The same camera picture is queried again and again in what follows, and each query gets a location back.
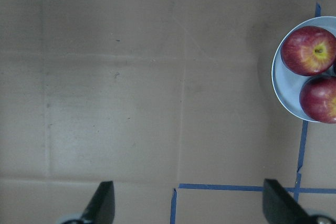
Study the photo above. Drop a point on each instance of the light blue plate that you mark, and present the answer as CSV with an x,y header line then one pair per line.
x,y
286,84

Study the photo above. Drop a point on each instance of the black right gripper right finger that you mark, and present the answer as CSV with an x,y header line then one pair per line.
x,y
280,208

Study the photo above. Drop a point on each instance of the red apple on plate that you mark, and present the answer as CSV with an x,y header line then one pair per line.
x,y
317,99
308,51

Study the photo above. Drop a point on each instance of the red apple on plate outer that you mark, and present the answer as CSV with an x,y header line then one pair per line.
x,y
317,99

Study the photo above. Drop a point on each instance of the red apple on plate rear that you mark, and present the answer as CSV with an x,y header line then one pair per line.
x,y
308,51

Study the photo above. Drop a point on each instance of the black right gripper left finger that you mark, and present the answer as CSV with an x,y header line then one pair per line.
x,y
101,207

